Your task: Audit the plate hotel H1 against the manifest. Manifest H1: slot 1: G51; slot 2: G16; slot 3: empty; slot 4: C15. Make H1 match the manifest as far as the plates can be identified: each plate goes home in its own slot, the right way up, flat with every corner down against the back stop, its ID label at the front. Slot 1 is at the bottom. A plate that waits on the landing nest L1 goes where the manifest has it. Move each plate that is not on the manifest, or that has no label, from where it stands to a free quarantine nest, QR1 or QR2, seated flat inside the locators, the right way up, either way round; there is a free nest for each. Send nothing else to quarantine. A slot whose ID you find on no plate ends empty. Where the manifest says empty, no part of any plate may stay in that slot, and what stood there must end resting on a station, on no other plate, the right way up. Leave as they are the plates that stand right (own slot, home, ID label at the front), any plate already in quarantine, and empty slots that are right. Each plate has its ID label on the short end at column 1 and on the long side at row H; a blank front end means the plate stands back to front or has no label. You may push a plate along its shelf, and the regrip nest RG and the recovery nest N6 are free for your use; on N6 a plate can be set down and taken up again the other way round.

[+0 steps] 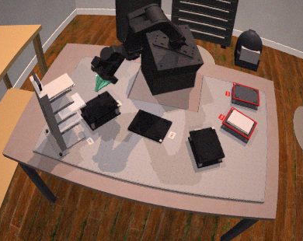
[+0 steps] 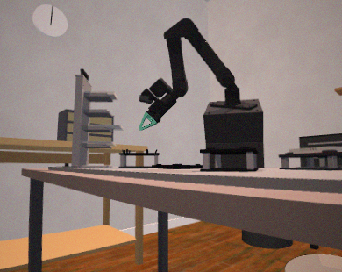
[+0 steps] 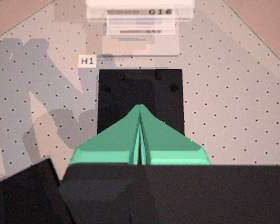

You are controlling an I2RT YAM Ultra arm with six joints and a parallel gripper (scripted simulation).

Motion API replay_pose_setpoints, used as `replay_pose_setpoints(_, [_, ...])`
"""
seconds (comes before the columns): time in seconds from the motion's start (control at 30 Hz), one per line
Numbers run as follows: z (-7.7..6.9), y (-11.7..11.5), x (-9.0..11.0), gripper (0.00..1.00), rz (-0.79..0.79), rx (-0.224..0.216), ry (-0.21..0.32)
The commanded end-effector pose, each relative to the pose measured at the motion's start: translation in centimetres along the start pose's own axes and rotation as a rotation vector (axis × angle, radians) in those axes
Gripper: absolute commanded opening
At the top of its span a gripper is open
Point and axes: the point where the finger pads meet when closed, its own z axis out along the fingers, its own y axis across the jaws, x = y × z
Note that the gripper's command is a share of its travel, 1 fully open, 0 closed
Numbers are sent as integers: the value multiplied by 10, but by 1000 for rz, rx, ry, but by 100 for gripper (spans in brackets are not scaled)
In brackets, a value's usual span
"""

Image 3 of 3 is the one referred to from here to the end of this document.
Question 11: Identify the grey slotted plate rack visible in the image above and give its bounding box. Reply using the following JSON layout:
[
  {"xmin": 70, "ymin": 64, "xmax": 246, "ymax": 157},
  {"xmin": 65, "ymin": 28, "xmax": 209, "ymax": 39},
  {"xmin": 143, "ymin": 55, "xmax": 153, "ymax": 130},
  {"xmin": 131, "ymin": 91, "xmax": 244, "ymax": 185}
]
[{"xmin": 102, "ymin": 23, "xmax": 180, "ymax": 57}]

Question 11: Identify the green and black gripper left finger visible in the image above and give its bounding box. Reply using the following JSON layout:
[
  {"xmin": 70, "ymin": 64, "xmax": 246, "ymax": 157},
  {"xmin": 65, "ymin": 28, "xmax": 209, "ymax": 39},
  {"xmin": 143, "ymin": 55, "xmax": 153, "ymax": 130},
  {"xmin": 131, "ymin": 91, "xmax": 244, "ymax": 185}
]
[{"xmin": 67, "ymin": 105, "xmax": 140, "ymax": 167}]

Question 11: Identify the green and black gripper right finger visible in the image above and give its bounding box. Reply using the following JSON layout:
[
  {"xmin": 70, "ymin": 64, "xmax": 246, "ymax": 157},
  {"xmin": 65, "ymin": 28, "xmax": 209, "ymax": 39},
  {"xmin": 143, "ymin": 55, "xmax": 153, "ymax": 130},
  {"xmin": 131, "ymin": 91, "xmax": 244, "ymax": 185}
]
[{"xmin": 140, "ymin": 104, "xmax": 211, "ymax": 165}]

